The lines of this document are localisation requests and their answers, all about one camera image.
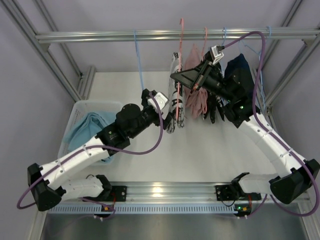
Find newspaper print trousers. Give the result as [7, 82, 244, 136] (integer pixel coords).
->
[166, 52, 186, 134]

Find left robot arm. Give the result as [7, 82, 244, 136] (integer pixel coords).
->
[26, 89, 172, 212]

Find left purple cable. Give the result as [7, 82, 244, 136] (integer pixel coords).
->
[16, 91, 166, 210]

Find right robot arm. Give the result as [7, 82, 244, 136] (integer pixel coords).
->
[170, 60, 320, 205]

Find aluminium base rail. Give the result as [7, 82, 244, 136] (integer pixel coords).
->
[59, 181, 309, 204]

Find aluminium hanging rail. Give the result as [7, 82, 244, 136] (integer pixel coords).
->
[35, 27, 320, 44]

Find purple cable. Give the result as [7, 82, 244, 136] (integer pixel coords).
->
[222, 30, 320, 217]
[16, 91, 166, 210]

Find pink hanger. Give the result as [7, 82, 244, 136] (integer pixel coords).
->
[201, 26, 208, 61]
[174, 17, 187, 120]

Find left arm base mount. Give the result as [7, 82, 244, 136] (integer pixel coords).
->
[103, 185, 128, 202]

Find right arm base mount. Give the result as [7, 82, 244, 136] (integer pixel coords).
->
[215, 184, 249, 202]

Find black patterned trousers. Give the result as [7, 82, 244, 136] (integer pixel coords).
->
[203, 51, 225, 124]

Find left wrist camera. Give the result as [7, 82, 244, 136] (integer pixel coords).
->
[147, 92, 169, 111]

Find light blue trousers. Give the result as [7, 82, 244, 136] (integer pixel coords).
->
[58, 111, 116, 158]

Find slotted cable duct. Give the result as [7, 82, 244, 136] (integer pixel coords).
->
[48, 203, 237, 215]

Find pink trousers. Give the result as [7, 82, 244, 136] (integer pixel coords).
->
[184, 44, 208, 119]

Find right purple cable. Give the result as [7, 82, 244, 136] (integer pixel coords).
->
[222, 30, 320, 217]

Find white plastic basket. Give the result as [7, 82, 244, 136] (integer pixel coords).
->
[57, 100, 123, 158]

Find navy blue trousers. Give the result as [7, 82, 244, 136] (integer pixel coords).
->
[224, 53, 253, 84]

